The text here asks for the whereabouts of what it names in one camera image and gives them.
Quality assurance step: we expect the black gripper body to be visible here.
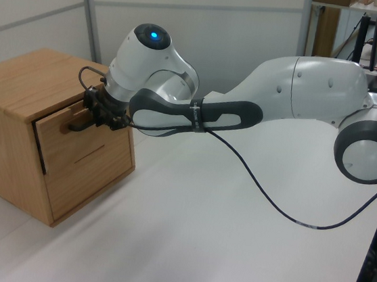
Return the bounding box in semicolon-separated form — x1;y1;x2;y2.
93;89;131;124

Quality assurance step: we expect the black metal drawer handle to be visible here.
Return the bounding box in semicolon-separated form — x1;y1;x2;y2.
67;116;99;135

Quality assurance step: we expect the wooden drawer with handle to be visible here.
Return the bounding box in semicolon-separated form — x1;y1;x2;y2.
30;95;138;185

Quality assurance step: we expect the wooden drawer with slot pull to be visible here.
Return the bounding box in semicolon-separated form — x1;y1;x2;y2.
39;121;140;232

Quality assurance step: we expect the wooden two-drawer cabinet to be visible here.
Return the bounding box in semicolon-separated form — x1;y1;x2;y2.
0;43;148;236

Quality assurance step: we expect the black monitor stand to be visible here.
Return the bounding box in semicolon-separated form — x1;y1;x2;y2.
351;16;372;65

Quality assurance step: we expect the grey partition post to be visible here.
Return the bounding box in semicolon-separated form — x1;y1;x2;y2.
68;0;110;66

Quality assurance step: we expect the white partition end post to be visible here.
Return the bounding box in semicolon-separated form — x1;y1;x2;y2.
296;0;323;58

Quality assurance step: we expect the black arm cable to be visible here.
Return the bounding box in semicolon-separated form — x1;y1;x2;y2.
64;65;377;237

